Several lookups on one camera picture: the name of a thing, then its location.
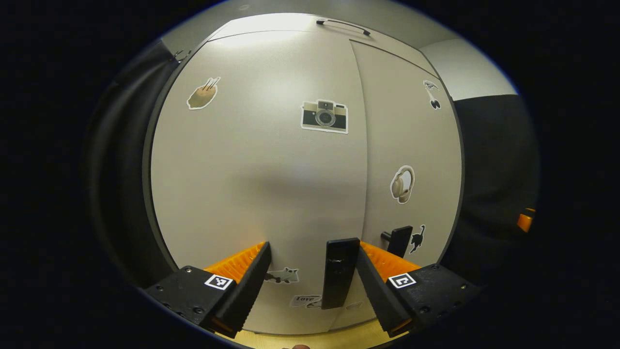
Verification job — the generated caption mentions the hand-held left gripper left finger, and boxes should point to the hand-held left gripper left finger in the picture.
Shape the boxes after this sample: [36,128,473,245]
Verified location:
[144,241,272,339]

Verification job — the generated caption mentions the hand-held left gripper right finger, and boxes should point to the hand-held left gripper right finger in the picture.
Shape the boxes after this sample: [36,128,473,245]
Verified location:
[356,241,480,338]

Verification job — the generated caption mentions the white shoe cabinet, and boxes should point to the white shoe cabinet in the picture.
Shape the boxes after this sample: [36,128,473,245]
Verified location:
[143,12,465,336]

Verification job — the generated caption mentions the white door with camera sticker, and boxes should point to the white door with camera sticker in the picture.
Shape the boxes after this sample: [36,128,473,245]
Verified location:
[150,30,369,335]

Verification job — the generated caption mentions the white cabinet drawer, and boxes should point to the white cabinet drawer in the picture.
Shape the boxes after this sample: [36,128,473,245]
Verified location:
[207,12,441,80]

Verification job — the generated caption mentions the black backdrop cloth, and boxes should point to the black backdrop cloth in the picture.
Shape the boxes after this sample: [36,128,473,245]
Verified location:
[87,41,541,291]

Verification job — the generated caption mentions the black drawer handle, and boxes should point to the black drawer handle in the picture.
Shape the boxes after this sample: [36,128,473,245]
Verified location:
[316,18,371,36]

